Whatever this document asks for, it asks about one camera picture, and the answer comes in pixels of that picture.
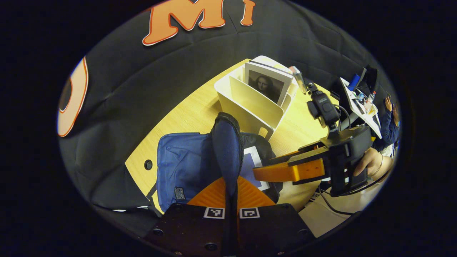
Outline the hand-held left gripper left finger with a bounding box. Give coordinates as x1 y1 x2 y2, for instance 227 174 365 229
143 176 229 257

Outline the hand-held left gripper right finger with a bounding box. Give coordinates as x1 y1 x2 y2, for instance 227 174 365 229
236 176 316 257

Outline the blue cover book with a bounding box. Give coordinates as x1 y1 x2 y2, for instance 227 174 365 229
243 145 271 191

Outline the blue schoolbag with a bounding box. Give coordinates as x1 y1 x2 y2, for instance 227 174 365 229
154 112 284 257

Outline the white bookshelf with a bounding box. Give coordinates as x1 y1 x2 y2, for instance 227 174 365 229
214 55 300 142

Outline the dark portrait cover book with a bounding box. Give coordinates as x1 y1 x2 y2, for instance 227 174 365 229
244 61 294 107

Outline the white side table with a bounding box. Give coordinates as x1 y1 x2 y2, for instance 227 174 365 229
339 77 382 140

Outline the black monitor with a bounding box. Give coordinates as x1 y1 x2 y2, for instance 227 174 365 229
359 65 380 97

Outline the black cable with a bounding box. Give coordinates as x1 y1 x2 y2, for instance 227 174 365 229
316 187 357 216

